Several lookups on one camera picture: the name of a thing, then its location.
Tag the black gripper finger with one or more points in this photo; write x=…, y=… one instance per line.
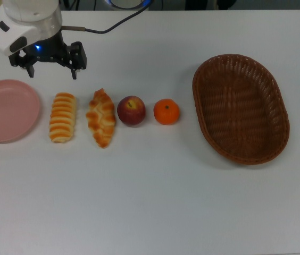
x=76, y=57
x=30, y=67

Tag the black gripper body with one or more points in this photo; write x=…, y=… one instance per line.
x=46, y=49

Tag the striped toy bread roll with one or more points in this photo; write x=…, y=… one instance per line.
x=62, y=117

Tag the braided toy bread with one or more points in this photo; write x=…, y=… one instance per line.
x=100, y=119

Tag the red toy apple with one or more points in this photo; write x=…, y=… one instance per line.
x=131, y=111

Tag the orange toy mandarin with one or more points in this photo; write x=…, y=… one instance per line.
x=166, y=112

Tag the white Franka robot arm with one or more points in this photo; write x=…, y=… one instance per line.
x=19, y=10

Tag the pink plate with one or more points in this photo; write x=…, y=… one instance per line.
x=6, y=111

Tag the brown woven basket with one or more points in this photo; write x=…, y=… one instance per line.
x=240, y=111

